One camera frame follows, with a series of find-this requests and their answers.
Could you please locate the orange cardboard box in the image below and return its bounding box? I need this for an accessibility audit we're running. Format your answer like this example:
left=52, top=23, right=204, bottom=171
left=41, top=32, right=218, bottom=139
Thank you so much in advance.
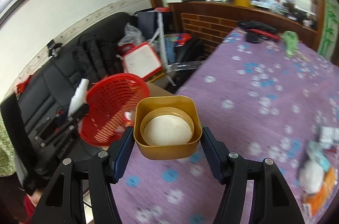
left=302, top=167, right=337, bottom=218

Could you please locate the white wadded tissue ball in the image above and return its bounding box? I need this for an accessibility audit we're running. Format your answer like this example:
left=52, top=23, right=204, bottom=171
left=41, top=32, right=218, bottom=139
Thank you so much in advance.
left=298, top=160, right=325, bottom=195

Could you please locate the yellow plastic square container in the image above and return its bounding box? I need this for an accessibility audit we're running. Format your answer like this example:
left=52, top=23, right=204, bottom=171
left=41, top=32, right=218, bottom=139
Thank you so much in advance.
left=133, top=95, right=202, bottom=160

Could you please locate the blue white medicine box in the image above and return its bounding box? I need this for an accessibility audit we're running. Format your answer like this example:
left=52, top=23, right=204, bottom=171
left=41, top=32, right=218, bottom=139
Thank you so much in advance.
left=318, top=126, right=339, bottom=150

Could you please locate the black leather sofa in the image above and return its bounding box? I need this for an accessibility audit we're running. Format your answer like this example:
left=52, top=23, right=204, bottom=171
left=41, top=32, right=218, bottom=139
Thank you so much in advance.
left=1, top=12, right=137, bottom=180

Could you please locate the red plastic mesh basket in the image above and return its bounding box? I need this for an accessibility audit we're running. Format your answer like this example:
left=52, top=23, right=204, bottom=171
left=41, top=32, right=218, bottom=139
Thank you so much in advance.
left=80, top=73, right=149, bottom=147

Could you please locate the black backpack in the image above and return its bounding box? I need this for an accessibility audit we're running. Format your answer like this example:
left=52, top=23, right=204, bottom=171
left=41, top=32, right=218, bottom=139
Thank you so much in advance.
left=72, top=34, right=124, bottom=83

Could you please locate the white red-framed board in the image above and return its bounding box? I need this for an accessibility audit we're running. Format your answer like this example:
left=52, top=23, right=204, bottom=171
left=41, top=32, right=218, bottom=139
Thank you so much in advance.
left=122, top=42, right=163, bottom=80

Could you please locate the clear plastic bag on sofa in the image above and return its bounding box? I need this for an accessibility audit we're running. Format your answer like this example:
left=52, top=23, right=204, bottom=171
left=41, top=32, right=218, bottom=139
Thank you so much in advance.
left=118, top=23, right=146, bottom=47

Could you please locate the purple floral tablecloth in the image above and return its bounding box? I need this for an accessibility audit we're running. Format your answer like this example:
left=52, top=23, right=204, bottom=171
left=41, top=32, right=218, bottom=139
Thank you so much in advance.
left=112, top=29, right=338, bottom=223

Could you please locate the wooden brick-pattern counter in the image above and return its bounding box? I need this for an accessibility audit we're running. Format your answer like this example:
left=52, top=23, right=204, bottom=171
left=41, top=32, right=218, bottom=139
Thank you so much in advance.
left=169, top=1, right=320, bottom=57

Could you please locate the green crumpled cloth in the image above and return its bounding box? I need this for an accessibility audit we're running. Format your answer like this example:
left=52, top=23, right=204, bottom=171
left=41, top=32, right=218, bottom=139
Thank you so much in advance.
left=281, top=31, right=299, bottom=58

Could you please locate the black red tool on table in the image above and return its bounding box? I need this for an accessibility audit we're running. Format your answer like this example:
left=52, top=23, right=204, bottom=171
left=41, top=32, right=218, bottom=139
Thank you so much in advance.
left=238, top=21, right=280, bottom=44

